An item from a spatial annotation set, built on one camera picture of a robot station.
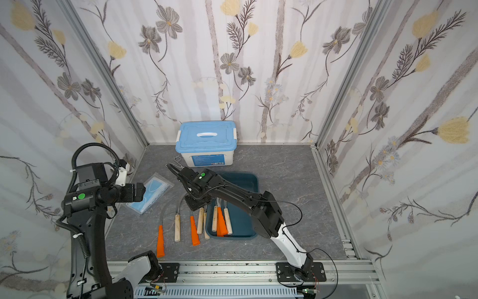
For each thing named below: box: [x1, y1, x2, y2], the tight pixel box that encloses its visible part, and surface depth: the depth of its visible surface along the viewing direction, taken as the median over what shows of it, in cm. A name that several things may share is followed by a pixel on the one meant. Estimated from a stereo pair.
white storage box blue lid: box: [175, 120, 238, 168], surface depth 103 cm
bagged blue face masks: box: [125, 171, 175, 215], surface depth 100 cm
